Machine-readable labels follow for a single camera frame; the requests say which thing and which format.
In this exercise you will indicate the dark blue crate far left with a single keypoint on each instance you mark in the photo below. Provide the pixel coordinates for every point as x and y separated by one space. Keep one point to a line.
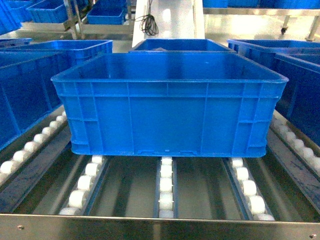
13 42

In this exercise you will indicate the white panel column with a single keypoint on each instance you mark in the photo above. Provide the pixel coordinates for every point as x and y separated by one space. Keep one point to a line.
179 19

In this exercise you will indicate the blue crate right front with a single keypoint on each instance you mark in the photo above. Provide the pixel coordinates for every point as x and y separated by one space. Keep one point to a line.
300 101

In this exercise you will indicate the white roller track middle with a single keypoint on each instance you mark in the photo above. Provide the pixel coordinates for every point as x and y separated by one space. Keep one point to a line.
166 197

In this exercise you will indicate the blue crate shelf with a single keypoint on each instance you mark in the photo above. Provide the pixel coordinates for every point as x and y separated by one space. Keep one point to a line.
48 11
108 12

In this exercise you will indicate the blue crate on shelf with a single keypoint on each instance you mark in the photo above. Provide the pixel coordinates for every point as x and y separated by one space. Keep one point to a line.
27 94

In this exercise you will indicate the blue plastic crate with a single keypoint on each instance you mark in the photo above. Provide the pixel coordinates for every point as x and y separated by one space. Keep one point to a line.
169 104

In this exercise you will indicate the blue crate left rear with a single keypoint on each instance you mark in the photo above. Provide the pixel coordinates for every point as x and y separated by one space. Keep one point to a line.
77 51

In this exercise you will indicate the white roller track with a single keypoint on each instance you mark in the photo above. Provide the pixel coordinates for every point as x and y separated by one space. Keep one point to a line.
297 144
9 167
253 199
166 197
80 193

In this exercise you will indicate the white roller track left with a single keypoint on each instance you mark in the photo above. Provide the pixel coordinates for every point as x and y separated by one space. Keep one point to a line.
80 193

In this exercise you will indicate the blue crate right rear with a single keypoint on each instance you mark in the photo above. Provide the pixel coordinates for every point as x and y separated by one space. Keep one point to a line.
263 51

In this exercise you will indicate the steel roller shelf frame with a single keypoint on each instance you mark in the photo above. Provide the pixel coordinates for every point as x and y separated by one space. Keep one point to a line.
49 193

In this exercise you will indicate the blue crate behind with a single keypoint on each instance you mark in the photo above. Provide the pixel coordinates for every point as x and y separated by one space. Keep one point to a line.
180 45

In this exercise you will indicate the white roller track far right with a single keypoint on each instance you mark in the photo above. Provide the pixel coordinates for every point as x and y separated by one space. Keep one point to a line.
297 144

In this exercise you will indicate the blue crate lower shelf left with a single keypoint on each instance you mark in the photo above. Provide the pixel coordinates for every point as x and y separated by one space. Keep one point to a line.
48 11

